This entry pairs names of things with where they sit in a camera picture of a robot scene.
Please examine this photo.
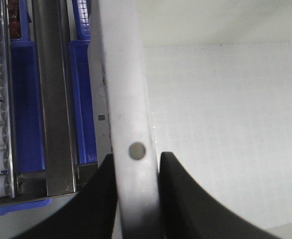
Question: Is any blue bin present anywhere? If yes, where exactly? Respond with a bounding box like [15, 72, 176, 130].
[69, 0, 97, 164]
[0, 0, 50, 216]

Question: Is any blue bin upper left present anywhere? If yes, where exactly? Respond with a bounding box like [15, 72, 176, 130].
[0, 0, 50, 216]

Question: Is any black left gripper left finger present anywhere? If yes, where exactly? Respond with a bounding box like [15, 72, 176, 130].
[14, 154, 118, 239]

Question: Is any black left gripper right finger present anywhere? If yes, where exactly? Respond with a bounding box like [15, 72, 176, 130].
[159, 152, 276, 239]

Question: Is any blue bin lower middle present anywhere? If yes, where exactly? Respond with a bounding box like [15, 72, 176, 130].
[69, 0, 97, 164]

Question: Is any white Totelife plastic tote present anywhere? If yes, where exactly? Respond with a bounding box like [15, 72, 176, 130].
[88, 0, 292, 239]

